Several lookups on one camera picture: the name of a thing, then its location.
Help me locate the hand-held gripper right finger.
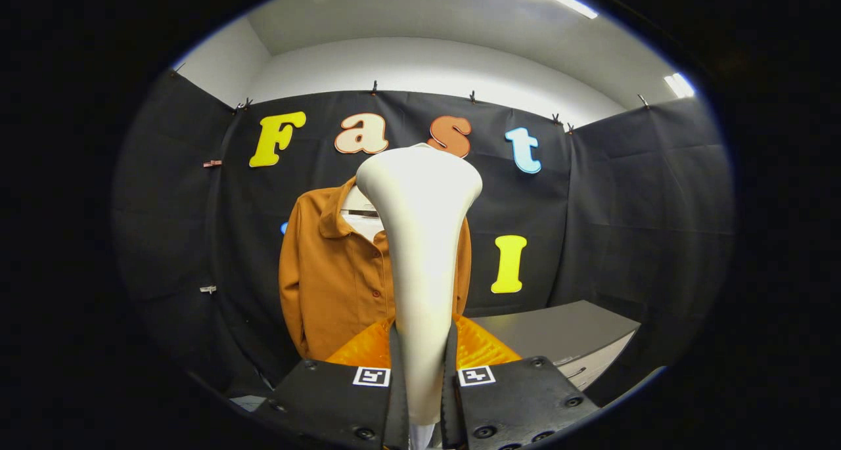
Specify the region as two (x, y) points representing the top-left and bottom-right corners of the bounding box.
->
(440, 315), (601, 450)

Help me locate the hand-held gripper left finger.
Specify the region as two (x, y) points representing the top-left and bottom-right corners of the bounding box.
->
(253, 315), (411, 450)

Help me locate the orange-brown button shirt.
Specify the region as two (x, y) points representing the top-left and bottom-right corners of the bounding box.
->
(278, 176), (472, 362)

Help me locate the white garment steamer head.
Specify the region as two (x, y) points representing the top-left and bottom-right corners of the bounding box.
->
(355, 143), (484, 426)

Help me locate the white clothes hanger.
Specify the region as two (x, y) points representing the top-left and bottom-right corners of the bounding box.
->
(338, 184), (382, 217)

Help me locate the grey drawer cabinet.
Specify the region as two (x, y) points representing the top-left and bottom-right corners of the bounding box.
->
(470, 299), (641, 392)

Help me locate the black backdrop cloth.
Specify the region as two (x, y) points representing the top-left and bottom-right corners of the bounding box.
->
(112, 66), (735, 398)

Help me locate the short ceiling light panel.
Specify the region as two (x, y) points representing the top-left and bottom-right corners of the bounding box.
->
(662, 72), (696, 99)

